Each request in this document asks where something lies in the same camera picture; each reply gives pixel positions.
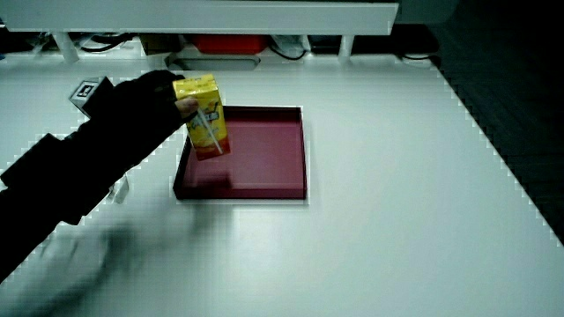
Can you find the grey flat tray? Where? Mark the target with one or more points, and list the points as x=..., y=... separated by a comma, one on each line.
x=211, y=63

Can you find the person's left hand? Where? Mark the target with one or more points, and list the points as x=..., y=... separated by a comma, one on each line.
x=132, y=110

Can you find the dark red square tray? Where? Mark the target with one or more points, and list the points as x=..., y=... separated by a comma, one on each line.
x=264, y=158

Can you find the person's left forearm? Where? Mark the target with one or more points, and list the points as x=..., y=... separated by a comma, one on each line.
x=53, y=185

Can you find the yellow ice redtea carton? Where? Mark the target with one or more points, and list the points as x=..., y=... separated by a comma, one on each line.
x=207, y=119

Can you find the red storage box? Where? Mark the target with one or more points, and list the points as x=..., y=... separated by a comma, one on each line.
x=229, y=43

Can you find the white plastic bag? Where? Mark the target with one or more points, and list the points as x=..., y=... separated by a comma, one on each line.
x=288, y=43

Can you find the white desk shelf riser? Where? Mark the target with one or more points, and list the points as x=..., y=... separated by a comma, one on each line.
x=211, y=17

